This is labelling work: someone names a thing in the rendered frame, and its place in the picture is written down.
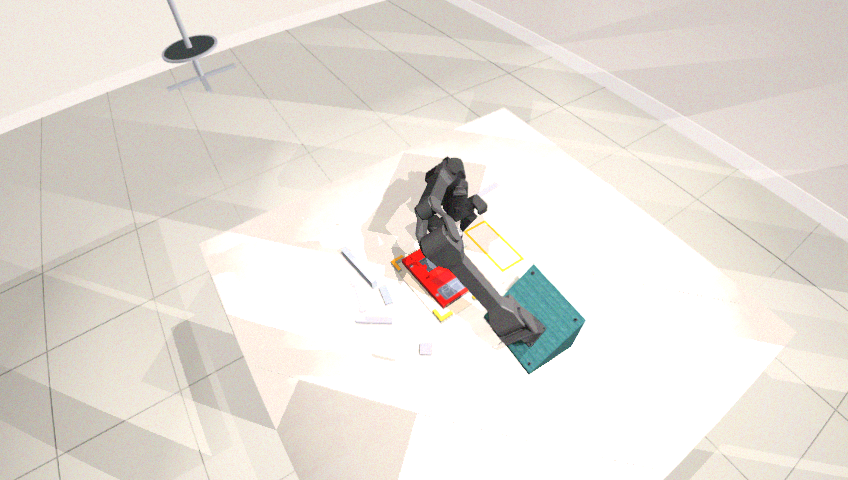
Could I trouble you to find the light grey long bar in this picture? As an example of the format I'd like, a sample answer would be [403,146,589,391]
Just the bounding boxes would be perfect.
[341,247,377,289]

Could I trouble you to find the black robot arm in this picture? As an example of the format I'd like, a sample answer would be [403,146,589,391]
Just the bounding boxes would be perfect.
[414,156,546,347]

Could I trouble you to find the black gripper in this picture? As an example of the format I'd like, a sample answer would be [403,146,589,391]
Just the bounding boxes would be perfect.
[427,194,488,232]

